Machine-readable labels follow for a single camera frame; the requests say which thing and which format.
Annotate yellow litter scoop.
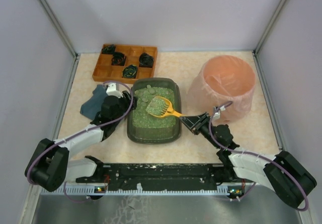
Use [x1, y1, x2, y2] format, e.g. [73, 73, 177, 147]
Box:
[146, 96, 185, 118]

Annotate dark grey litter box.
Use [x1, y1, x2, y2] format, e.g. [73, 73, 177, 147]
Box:
[127, 78, 181, 144]

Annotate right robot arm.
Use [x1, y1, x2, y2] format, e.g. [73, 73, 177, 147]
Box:
[179, 113, 317, 211]

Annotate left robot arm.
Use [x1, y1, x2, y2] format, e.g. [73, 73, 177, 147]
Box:
[25, 91, 136, 192]

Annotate green cat litter pellets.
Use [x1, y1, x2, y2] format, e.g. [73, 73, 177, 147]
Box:
[132, 85, 176, 129]

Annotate black rolled sock front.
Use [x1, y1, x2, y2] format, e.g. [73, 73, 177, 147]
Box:
[122, 64, 138, 79]

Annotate dark teal folded cloth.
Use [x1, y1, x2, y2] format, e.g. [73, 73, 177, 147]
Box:
[80, 85, 107, 120]

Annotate orange wooden divided tray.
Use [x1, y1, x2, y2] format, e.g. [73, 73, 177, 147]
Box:
[92, 44, 158, 84]

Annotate black rolled sock middle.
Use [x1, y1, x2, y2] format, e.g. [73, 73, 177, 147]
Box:
[111, 52, 126, 66]

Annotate black rolled sock right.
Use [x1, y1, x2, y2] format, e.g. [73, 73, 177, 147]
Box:
[139, 52, 154, 68]

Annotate orange bin with bag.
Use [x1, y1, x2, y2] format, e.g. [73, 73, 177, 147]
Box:
[187, 55, 256, 123]

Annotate black rolled sock back-left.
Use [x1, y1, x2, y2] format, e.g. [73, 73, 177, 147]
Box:
[101, 44, 116, 55]

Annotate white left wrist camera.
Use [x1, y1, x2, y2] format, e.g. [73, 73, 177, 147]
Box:
[105, 82, 123, 98]

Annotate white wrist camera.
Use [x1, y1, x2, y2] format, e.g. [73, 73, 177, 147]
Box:
[213, 105, 225, 120]
[105, 82, 123, 98]

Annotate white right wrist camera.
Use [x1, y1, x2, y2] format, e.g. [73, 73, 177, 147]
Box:
[213, 105, 225, 120]

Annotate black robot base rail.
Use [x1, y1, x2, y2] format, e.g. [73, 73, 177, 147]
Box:
[76, 163, 242, 191]

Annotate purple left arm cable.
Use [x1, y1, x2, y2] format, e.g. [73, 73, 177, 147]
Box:
[25, 81, 133, 203]

